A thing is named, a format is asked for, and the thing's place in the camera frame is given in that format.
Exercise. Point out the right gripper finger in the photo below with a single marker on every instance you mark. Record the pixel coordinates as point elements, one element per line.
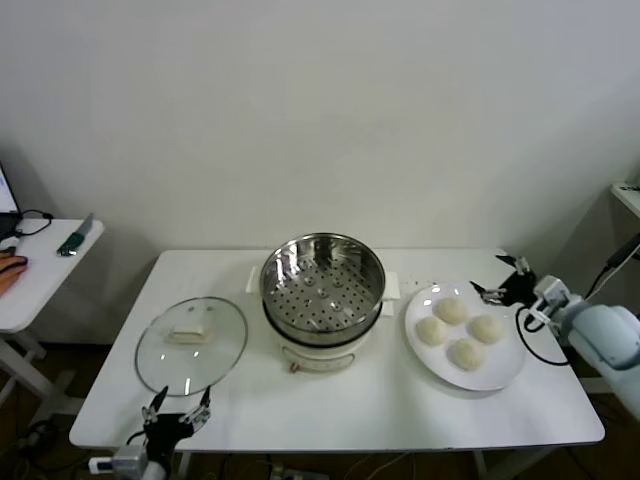
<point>492,296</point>
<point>520,264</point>

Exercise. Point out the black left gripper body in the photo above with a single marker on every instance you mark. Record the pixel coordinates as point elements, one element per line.
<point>162,435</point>

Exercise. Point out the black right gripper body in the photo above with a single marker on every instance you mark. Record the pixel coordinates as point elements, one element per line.
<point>520,290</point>

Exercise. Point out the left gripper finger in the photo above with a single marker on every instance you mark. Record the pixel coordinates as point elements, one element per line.
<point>154,410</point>
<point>202,411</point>

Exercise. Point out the white steamed baozi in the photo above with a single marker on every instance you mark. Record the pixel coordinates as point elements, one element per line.
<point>466,354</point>
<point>432,331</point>
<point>450,310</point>
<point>486,329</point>

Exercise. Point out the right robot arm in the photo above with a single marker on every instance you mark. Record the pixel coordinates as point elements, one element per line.
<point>610,335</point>

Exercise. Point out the stainless steel steamer basket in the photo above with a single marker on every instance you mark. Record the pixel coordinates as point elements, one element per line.
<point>320,300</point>

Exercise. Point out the person's hand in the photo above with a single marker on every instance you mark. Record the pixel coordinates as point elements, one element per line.
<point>10,267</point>

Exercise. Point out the white round plate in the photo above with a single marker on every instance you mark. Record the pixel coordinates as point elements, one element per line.
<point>500,370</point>

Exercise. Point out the grey floor power strip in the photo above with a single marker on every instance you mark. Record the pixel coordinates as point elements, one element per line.
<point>295,474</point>

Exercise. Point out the cream electric cooker base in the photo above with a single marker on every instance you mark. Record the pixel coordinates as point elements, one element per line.
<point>320,357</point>

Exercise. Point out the black laptop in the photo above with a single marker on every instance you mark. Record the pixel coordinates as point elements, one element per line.
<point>7,222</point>

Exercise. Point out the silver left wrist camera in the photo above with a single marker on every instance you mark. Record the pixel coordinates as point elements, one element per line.
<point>131,457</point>

